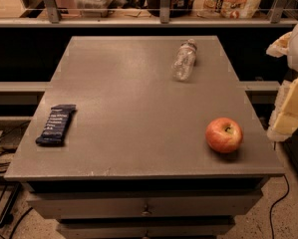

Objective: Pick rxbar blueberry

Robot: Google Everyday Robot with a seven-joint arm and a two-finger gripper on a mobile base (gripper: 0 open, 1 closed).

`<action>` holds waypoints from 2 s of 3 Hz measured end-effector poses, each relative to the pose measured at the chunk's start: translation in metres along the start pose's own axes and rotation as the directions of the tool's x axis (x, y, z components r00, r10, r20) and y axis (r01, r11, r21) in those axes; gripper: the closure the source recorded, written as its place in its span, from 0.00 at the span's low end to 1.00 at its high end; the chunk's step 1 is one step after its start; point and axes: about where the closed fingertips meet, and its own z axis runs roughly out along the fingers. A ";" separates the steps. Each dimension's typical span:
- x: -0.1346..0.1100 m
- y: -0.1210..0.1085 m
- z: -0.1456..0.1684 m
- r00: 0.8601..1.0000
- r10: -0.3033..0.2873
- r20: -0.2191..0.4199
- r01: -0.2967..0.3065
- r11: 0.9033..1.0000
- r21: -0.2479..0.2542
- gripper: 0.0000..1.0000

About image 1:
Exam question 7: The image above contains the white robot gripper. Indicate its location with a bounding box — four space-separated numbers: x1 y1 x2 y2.
266 23 298 141

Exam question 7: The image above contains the dark blue rxbar wrapper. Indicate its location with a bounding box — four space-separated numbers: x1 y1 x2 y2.
36 105 76 146

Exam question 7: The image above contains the red yellow apple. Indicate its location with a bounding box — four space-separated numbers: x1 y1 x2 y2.
205 118 243 153

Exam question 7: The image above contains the colourful snack bag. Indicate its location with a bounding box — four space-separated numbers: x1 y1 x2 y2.
198 0 261 19

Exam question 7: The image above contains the clear plastic water bottle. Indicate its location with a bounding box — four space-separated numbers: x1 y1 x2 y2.
171 39 197 82

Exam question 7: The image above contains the grey drawer cabinet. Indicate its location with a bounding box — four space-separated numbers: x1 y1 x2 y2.
6 36 284 239

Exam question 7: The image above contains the black power adapter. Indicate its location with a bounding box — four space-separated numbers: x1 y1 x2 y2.
0 127 25 152

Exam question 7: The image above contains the black cable right floor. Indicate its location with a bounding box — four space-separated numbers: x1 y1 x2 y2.
268 174 291 239

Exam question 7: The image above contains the grey metal shelf rail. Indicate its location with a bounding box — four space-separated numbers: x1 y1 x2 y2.
0 0 298 28

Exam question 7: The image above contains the black cables left floor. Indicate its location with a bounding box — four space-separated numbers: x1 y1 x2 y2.
0 120 34 239

